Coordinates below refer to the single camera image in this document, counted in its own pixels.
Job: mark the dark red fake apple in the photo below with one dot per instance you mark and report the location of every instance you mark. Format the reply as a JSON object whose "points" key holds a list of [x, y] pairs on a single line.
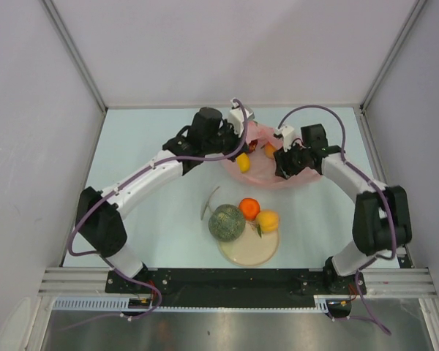
{"points": [[251, 146]]}

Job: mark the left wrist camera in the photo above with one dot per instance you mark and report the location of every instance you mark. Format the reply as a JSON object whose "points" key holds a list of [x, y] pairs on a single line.
{"points": [[238, 116]]}

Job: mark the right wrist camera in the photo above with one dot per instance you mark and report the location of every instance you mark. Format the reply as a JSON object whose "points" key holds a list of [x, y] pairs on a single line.
{"points": [[287, 134]]}

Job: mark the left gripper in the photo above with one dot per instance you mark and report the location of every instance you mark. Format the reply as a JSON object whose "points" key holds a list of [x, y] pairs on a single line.
{"points": [[237, 141]]}

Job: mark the orange fake orange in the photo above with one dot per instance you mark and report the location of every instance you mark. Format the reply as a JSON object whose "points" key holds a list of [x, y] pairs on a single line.
{"points": [[249, 207]]}

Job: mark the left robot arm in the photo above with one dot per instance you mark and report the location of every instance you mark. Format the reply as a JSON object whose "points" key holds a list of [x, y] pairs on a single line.
{"points": [[210, 137]]}

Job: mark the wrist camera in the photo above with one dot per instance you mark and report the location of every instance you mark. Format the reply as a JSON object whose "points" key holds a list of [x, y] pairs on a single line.
{"points": [[287, 134], [238, 116]]}

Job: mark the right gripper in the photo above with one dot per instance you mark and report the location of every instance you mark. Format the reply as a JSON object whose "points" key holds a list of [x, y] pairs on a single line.
{"points": [[283, 163]]}

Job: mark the aluminium frame rail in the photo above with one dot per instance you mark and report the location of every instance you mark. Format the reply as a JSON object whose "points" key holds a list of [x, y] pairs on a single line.
{"points": [[380, 282]]}

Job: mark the yellow fake fruit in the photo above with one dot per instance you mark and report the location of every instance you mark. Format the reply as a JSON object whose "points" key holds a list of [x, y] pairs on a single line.
{"points": [[267, 221]]}

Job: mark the white cable duct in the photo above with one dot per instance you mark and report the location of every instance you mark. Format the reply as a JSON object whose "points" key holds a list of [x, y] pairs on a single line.
{"points": [[138, 305]]}

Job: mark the fake peach with leaf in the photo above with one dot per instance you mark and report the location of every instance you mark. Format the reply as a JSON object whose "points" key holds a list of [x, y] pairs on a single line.
{"points": [[269, 150]]}

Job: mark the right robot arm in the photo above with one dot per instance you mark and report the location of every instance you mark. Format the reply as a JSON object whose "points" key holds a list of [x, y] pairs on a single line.
{"points": [[381, 220]]}

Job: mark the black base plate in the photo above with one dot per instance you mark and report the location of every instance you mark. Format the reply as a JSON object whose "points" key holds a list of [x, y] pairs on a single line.
{"points": [[249, 288]]}

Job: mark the yellow fake mango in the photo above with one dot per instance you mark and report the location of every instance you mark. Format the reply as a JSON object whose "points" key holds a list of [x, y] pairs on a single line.
{"points": [[243, 162]]}

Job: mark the green fake melon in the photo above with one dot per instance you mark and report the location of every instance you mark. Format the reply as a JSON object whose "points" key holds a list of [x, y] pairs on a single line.
{"points": [[226, 222]]}

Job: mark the pink plastic bag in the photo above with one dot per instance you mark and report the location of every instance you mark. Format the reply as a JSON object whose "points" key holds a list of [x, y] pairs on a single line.
{"points": [[261, 173]]}

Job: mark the beige ceramic plate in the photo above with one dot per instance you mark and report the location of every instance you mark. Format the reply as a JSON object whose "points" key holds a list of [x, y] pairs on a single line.
{"points": [[251, 249]]}

